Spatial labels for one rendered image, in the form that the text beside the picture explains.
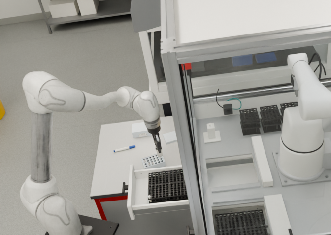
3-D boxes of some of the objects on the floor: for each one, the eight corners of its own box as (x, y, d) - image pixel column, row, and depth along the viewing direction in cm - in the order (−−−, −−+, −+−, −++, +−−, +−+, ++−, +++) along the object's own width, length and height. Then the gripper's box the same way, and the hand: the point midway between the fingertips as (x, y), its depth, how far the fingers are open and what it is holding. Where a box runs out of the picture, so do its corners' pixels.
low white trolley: (119, 269, 288) (89, 196, 242) (124, 197, 337) (101, 124, 290) (205, 261, 283) (192, 184, 237) (198, 189, 332) (186, 113, 285)
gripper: (143, 119, 242) (150, 149, 257) (149, 134, 231) (157, 164, 246) (155, 115, 243) (162, 145, 258) (163, 129, 232) (169, 160, 247)
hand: (158, 151), depth 250 cm, fingers closed, pressing on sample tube
